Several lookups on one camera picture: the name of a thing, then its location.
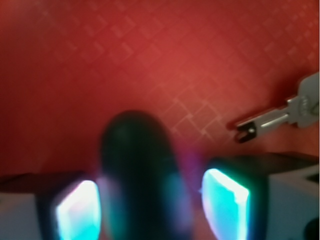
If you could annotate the red plastic tray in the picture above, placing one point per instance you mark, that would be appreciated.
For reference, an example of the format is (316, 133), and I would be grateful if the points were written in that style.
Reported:
(201, 66)

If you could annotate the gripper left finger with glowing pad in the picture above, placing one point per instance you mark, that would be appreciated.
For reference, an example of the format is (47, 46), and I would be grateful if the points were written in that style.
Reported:
(49, 206)

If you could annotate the silver key with square head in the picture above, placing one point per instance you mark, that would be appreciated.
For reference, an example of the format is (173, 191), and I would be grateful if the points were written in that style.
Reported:
(300, 109)

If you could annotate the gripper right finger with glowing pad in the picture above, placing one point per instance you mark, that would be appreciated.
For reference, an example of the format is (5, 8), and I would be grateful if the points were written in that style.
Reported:
(270, 196)

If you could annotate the dark green plastic pickle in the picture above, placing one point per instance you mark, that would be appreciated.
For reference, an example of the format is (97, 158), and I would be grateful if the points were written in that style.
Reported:
(143, 193)

